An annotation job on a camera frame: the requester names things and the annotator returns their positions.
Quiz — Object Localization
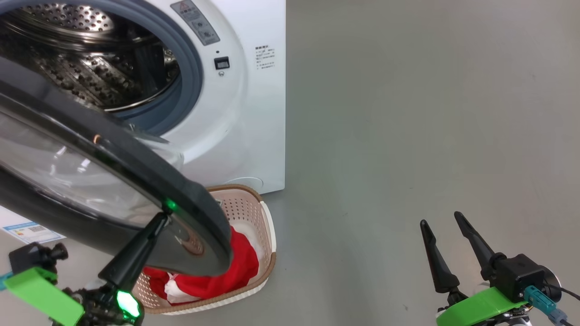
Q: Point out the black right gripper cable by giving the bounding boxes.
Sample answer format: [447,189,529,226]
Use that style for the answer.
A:
[548,284,580,302]

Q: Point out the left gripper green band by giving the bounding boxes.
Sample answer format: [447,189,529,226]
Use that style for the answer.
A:
[4,213,169,326]

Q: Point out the teal right camera connector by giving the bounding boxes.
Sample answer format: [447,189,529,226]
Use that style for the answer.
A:
[523,285,568,324]

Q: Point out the grey warning label sticker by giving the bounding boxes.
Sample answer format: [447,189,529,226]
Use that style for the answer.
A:
[171,0,221,46]

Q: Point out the dark round washer door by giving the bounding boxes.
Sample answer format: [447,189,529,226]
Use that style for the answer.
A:
[0,57,234,278]

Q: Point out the white front-load washing machine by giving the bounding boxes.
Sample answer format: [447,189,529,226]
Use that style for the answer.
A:
[0,0,287,245]

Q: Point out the blue energy label sticker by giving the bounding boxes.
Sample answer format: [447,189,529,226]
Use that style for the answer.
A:
[0,221,66,245]

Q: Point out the red cloth garment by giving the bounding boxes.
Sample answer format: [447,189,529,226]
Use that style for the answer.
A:
[144,226,260,305]

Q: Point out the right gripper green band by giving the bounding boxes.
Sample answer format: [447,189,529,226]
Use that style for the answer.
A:
[420,211,531,326]

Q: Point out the cream perforated laundry basket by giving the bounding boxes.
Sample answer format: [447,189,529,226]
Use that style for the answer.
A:
[131,184,277,315]

